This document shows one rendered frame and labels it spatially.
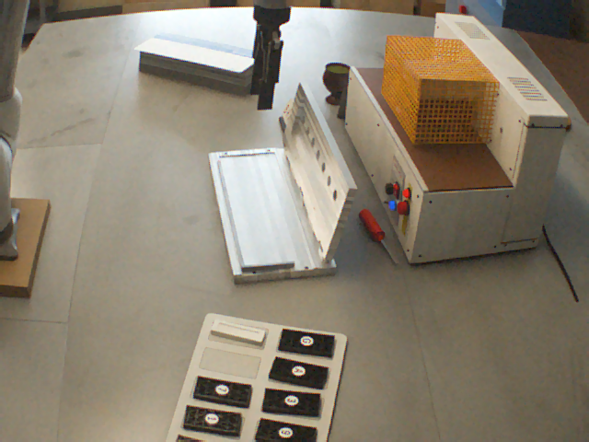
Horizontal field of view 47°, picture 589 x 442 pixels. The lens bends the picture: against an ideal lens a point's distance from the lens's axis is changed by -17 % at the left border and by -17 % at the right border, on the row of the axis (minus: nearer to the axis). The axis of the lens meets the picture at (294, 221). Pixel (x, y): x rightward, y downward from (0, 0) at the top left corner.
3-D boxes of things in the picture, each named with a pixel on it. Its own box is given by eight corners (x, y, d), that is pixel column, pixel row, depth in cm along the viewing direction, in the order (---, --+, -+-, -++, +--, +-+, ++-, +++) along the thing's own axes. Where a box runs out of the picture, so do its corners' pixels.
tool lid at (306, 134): (299, 80, 182) (306, 81, 183) (280, 146, 193) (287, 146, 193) (349, 188, 148) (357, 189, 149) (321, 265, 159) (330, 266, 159)
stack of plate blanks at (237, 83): (138, 70, 231) (138, 46, 225) (161, 54, 240) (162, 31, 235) (244, 96, 218) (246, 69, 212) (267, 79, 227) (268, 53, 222)
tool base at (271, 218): (208, 160, 191) (208, 148, 189) (292, 155, 195) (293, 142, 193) (234, 283, 157) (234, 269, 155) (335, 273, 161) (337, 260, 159)
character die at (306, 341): (282, 331, 146) (282, 328, 145) (334, 339, 145) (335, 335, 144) (277, 350, 142) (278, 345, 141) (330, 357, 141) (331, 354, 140)
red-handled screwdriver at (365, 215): (357, 218, 176) (358, 208, 174) (368, 216, 177) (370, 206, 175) (390, 270, 163) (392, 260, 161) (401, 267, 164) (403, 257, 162)
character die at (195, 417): (187, 408, 128) (186, 404, 127) (241, 416, 128) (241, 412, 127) (183, 427, 124) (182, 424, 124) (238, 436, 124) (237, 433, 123)
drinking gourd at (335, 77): (340, 91, 223) (343, 60, 217) (355, 105, 218) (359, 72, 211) (315, 96, 220) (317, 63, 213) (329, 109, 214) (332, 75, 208)
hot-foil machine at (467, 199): (342, 129, 206) (352, 7, 183) (474, 127, 214) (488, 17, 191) (434, 332, 148) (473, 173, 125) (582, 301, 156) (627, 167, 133)
